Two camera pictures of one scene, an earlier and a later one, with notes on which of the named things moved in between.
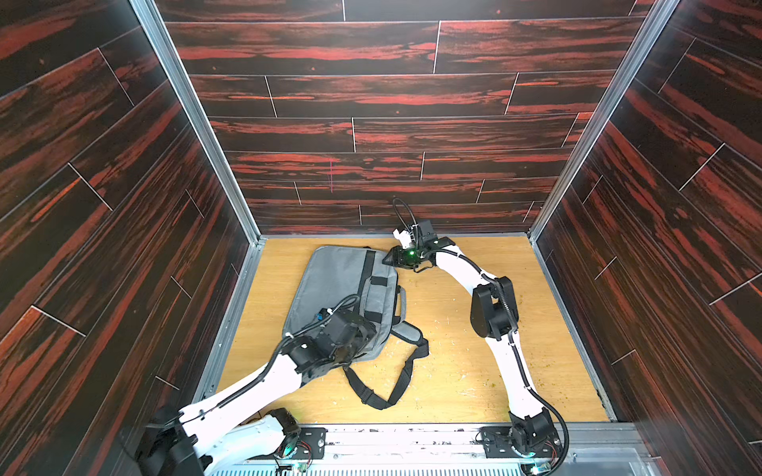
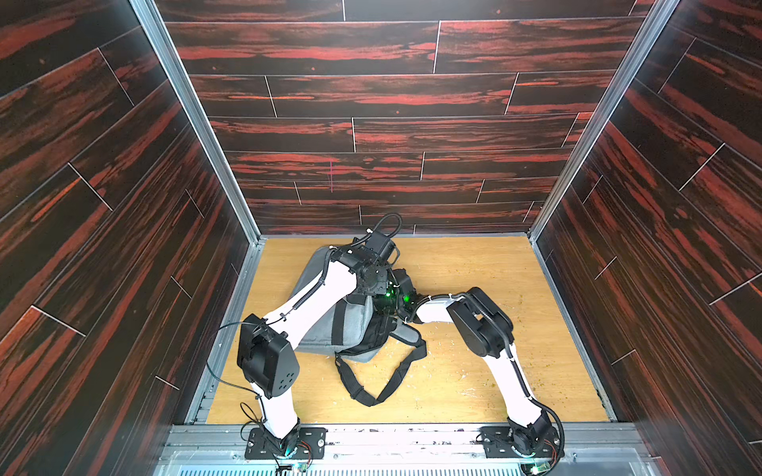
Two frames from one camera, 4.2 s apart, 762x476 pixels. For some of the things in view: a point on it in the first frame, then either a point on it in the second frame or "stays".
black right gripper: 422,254 → 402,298
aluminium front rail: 457,450 stays
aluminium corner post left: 150,14 stays
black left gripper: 361,338 → 382,288
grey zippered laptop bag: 320,276 stays
